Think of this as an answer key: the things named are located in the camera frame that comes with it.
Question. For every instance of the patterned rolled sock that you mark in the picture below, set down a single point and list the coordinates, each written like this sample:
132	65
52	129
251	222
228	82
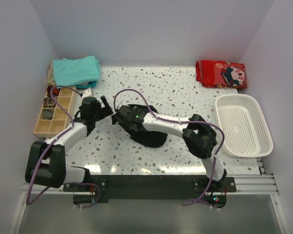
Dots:
48	102

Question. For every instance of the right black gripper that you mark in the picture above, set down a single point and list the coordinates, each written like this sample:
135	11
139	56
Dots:
126	125

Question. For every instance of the red cartoon print cloth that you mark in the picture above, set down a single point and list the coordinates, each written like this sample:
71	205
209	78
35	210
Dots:
221	74

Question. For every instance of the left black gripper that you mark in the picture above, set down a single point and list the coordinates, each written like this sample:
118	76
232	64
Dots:
105	111

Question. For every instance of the folded teal t shirt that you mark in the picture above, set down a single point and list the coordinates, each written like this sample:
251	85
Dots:
72	72

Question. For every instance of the black t shirt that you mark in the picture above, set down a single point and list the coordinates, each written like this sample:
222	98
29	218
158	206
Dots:
148	138

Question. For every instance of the folded beige t shirt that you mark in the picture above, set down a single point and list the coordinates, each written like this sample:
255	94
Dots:
50	77

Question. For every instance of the grey rolled sock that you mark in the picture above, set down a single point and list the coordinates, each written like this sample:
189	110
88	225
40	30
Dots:
47	114

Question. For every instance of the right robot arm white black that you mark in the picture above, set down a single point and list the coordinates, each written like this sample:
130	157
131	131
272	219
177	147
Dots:
151	129

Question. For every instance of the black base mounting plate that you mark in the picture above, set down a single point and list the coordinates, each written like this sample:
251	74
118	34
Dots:
105	188

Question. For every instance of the aluminium rail frame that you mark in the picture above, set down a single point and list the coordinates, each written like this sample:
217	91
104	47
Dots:
253	209

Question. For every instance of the red black rolled sock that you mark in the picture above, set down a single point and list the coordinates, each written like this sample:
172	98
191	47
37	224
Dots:
54	91

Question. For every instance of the wooden compartment organizer box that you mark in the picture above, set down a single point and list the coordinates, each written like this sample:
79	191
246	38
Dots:
65	104

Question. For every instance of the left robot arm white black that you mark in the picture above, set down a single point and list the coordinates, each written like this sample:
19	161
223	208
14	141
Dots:
46	164

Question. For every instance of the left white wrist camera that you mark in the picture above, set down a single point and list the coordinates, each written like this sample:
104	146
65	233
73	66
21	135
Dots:
87	93

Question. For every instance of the white perforated plastic basket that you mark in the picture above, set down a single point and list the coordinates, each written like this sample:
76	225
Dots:
243	123

